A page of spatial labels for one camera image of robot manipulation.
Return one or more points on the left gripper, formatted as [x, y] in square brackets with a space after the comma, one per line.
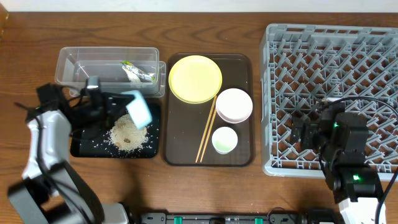
[109, 106]

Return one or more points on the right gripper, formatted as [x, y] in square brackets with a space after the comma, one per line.
[310, 129]

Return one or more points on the light blue bowl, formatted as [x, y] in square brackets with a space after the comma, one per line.
[138, 109]

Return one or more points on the rice leftovers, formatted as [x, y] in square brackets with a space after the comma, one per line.
[124, 136]

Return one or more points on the green snack wrapper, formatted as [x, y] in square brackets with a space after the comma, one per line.
[135, 74]

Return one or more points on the pink bowl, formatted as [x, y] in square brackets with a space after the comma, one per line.
[234, 105]

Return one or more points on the white green cup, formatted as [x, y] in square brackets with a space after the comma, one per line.
[224, 140]

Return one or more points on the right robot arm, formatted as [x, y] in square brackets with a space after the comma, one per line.
[339, 137]

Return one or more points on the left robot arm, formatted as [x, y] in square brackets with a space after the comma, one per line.
[51, 191]

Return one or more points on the grey dishwasher rack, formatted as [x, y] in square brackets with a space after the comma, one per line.
[301, 64]

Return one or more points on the black plastic tray bin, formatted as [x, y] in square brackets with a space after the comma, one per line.
[83, 140]

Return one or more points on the clear plastic bin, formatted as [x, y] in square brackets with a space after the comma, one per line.
[76, 64]

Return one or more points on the yellow plate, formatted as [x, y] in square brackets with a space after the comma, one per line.
[195, 79]

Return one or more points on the wooden chopstick right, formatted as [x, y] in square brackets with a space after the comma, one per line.
[209, 135]

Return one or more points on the wooden chopstick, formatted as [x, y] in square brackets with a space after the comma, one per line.
[204, 139]
[209, 135]

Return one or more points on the wooden chopstick left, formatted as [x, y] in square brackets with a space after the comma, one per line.
[204, 139]

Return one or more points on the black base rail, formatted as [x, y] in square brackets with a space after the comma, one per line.
[272, 218]

